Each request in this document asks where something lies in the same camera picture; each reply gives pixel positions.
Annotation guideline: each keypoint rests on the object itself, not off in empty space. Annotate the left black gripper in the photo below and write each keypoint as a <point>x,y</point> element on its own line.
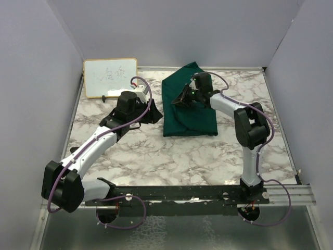
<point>152,115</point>

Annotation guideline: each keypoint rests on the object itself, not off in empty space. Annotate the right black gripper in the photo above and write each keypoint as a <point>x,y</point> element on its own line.
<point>181,98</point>

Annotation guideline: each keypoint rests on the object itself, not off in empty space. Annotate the green surgical drape cloth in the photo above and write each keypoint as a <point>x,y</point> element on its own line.
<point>184,121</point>

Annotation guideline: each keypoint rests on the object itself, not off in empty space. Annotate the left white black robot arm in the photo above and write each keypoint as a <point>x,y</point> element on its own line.
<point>63,183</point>

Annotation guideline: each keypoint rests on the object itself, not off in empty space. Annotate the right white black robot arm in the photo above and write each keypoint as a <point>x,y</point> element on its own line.
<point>251,127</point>

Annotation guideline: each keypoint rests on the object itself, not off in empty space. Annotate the small framed whiteboard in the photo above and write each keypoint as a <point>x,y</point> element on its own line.
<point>108,77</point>

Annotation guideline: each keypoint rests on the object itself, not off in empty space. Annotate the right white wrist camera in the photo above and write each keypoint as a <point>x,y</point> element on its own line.
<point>193,83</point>

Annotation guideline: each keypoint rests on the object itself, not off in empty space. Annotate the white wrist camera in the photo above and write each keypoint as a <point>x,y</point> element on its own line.
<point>141,91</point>
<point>193,83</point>

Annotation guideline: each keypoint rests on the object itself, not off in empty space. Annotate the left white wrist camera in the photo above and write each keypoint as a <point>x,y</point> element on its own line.
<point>141,91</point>

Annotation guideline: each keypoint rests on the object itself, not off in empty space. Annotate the black mounting base rail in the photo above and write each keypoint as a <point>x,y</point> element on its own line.
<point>230,194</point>

